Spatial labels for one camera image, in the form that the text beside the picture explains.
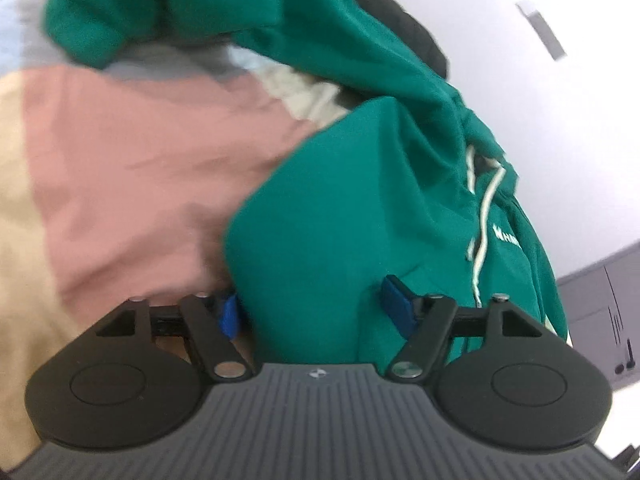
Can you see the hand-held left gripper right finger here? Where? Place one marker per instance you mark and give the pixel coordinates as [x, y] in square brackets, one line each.
[397, 305]

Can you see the green hoodie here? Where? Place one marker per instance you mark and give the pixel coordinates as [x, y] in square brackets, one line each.
[325, 210]

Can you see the patchwork bed blanket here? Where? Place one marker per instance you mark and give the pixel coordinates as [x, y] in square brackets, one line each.
[125, 160]

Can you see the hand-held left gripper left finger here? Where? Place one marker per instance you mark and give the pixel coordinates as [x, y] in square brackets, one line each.
[229, 314]

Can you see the wall socket panel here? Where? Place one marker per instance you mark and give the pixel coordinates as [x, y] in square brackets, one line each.
[542, 30]

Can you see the black puffer jacket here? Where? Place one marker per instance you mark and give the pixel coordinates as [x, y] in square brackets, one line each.
[400, 25]

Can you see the grey door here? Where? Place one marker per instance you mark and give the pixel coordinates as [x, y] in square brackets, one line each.
[595, 320]

